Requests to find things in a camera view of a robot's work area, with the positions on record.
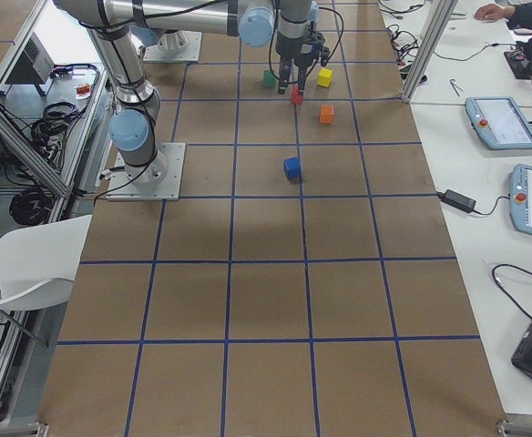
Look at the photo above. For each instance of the white plastic chair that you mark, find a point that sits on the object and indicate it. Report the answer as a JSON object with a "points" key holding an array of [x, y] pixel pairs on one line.
{"points": [[38, 265]]}

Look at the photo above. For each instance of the yellow wooden block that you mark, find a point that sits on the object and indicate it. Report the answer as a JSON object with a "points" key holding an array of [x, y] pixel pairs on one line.
{"points": [[324, 78]]}

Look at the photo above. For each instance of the aluminium frame post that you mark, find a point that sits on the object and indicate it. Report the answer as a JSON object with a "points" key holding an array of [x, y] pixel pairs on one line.
{"points": [[435, 24]]}

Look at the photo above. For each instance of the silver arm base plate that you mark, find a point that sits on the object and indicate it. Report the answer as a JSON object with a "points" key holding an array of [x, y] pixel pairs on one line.
{"points": [[160, 181]]}

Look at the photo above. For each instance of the small orange object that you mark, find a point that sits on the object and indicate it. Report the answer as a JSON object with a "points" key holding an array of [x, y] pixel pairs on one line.
{"points": [[83, 91]]}

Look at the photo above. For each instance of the grey control box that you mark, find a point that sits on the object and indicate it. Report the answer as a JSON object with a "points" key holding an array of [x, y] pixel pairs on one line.
{"points": [[33, 67]]}

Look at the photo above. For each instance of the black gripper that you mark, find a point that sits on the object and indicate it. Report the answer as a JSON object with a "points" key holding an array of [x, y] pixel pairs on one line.
{"points": [[287, 49]]}

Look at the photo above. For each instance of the person hand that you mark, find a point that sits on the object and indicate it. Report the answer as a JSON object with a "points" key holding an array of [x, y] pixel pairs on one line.
{"points": [[494, 12]]}

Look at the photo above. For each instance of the green wooden block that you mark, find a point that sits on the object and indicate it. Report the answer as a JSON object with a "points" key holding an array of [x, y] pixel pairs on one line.
{"points": [[268, 79]]}

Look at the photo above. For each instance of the red wooden block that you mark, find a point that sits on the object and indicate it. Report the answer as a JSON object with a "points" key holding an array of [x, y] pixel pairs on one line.
{"points": [[296, 96]]}

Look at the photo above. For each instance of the orange wooden block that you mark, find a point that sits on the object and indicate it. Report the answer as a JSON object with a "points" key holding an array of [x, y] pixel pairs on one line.
{"points": [[326, 114]]}

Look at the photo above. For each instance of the brown paper table mat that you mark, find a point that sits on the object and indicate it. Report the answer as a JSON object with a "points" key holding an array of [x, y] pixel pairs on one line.
{"points": [[254, 305]]}

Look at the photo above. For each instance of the blue wooden block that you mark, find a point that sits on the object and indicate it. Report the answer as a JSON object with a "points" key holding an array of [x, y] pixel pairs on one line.
{"points": [[292, 168]]}

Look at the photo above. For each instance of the upper teach pendant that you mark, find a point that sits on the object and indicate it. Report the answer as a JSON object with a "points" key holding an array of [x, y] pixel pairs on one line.
{"points": [[499, 123]]}

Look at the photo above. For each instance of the black power adapter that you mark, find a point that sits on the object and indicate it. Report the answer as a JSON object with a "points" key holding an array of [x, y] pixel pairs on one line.
{"points": [[457, 200]]}

